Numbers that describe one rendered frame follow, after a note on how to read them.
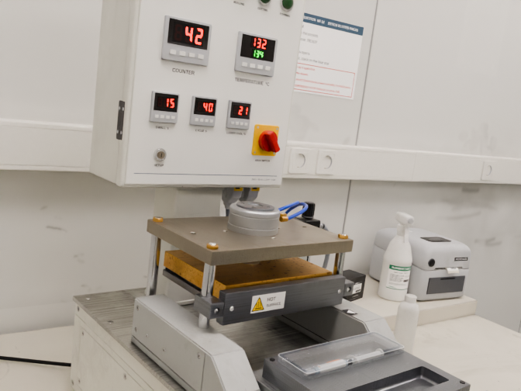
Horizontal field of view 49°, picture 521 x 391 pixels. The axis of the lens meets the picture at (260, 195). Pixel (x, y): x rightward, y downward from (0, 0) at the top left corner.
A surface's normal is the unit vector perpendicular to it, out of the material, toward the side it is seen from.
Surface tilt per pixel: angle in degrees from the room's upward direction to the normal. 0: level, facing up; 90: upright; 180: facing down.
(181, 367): 90
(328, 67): 90
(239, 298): 90
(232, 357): 40
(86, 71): 90
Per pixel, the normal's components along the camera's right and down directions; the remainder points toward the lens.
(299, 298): 0.61, 0.20
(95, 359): -0.78, 0.00
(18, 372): 0.12, -0.98
